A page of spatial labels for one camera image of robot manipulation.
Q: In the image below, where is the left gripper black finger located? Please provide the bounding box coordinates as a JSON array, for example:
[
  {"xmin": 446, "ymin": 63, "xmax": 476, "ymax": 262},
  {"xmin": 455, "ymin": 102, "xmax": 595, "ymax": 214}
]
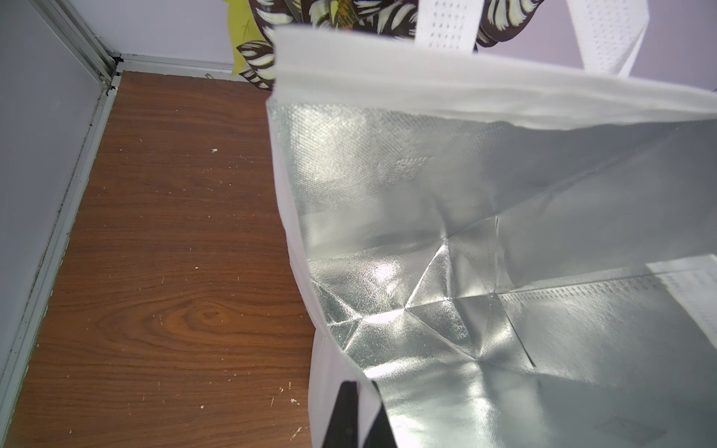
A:
[{"xmin": 322, "ymin": 381, "xmax": 397, "ymax": 448}]

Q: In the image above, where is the white insulated delivery bag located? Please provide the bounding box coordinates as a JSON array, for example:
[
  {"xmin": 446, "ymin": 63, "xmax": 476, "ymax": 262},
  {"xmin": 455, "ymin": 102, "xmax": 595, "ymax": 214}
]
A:
[{"xmin": 267, "ymin": 1, "xmax": 716, "ymax": 447}]

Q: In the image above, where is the artificial potted plant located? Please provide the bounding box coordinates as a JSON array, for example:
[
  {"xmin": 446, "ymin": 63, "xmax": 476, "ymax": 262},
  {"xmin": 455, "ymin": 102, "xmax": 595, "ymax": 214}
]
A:
[{"xmin": 223, "ymin": 0, "xmax": 544, "ymax": 91}]

